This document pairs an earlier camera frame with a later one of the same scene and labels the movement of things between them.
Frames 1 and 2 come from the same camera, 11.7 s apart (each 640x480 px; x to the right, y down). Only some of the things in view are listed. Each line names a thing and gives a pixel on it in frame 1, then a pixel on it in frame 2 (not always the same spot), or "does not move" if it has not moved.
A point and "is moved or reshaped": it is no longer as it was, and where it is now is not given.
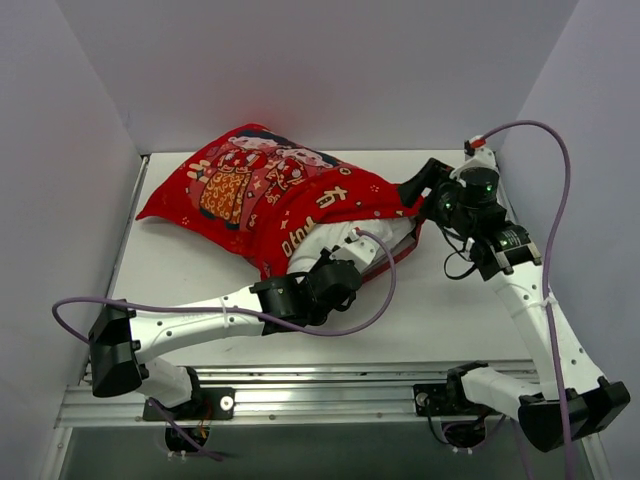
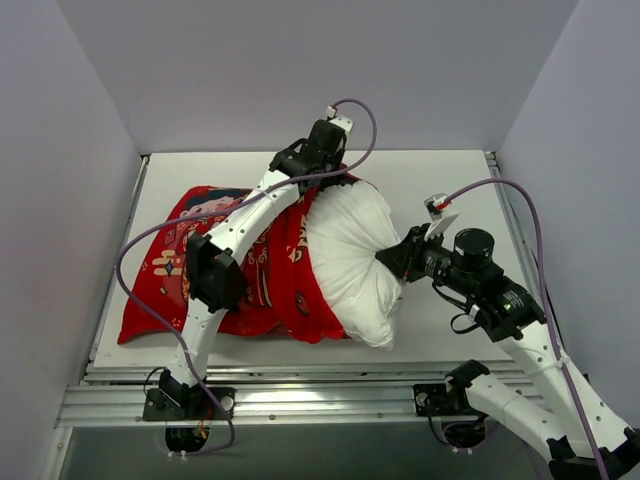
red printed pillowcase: [262, 197] is moved or reshaped
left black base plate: [207, 404] does not move
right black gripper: [430, 173] to [410, 255]
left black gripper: [327, 257] to [329, 176]
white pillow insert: [330, 235] is moved or reshaped
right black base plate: [434, 400] does not move
